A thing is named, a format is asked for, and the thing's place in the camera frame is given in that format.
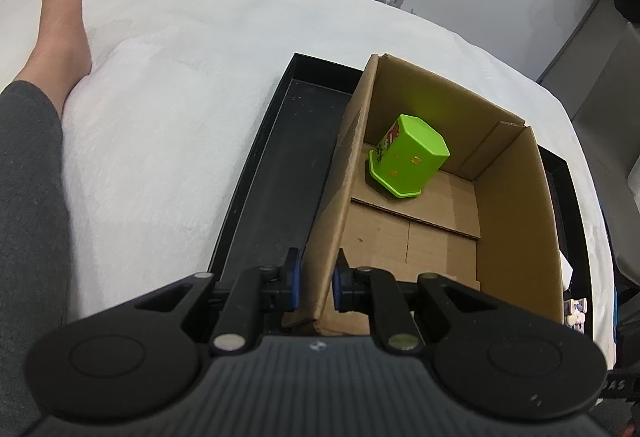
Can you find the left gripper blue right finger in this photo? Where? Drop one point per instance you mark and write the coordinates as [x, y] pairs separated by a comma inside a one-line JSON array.
[[342, 283]]

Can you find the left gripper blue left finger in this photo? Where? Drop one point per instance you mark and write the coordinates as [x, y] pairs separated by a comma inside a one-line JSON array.
[[290, 280]]

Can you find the brown cardboard box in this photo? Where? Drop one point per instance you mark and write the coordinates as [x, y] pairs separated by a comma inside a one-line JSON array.
[[484, 220]]

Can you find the green hexagonal container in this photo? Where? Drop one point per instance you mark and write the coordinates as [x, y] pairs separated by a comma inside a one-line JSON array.
[[407, 157]]

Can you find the purple rabbit cube toy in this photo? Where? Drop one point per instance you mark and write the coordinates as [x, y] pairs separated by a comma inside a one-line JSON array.
[[575, 314]]

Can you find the white USB wall charger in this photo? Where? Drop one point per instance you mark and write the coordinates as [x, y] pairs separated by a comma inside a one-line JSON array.
[[566, 272]]

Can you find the black rectangular tray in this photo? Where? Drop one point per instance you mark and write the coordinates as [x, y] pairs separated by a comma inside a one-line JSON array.
[[281, 186]]

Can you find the white bed blanket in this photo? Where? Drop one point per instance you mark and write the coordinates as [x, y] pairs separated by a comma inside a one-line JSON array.
[[156, 136]]

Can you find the grey trouser left leg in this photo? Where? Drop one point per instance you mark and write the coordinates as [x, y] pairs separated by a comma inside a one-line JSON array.
[[35, 241]]

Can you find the grey padded chair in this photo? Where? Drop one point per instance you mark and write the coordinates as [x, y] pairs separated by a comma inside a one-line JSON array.
[[607, 124]]

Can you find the person's bare left foot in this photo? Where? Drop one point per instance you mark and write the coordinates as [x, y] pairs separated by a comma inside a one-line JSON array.
[[61, 56]]

